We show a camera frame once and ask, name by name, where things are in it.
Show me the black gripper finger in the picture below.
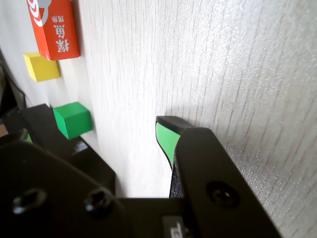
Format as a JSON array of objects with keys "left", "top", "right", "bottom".
[
  {"left": 155, "top": 115, "right": 283, "bottom": 238},
  {"left": 0, "top": 128, "right": 129, "bottom": 238}
]

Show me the green wooden cube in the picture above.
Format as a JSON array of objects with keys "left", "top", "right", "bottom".
[{"left": 53, "top": 101, "right": 93, "bottom": 140}]

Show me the red white rectangular block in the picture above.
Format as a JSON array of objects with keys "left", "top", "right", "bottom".
[{"left": 26, "top": 0, "right": 81, "bottom": 61}]

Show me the yellow wooden cube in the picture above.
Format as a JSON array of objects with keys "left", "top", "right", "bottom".
[{"left": 23, "top": 52, "right": 61, "bottom": 82}]

